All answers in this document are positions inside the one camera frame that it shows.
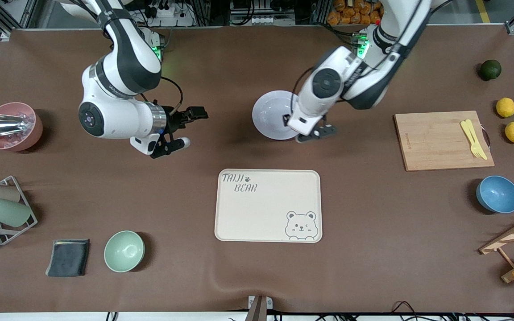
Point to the pale green bowl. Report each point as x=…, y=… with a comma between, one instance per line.
x=124, y=252

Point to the yellow plastic knife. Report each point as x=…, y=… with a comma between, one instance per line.
x=466, y=129

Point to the blue bowl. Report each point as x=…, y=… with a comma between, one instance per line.
x=499, y=194

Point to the dark grey folded cloth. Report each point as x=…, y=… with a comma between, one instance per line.
x=67, y=257

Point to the brown table mat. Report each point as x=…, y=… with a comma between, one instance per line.
x=373, y=249

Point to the dark green lime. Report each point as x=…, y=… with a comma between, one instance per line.
x=491, y=70

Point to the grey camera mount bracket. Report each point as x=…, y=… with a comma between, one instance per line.
x=258, y=307

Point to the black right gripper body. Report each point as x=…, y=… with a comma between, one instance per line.
x=175, y=121

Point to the bag of orange fruit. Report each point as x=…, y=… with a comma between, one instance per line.
x=350, y=13

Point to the wooden peg rack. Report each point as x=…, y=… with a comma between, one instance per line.
x=513, y=234

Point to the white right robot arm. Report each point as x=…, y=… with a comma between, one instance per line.
x=118, y=120

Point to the wooden cutting board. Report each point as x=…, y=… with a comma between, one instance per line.
x=435, y=140

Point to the pale green cup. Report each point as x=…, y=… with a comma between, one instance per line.
x=7, y=212

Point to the pink bowl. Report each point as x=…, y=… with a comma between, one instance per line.
x=16, y=141

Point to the white round plate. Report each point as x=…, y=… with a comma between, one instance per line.
x=270, y=115

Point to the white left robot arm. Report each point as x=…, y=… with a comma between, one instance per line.
x=328, y=84

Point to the cream bear print tray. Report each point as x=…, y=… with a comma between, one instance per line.
x=266, y=209

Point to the yellow plastic fork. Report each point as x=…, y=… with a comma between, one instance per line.
x=478, y=145

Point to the white power strip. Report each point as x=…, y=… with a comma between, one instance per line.
x=170, y=15

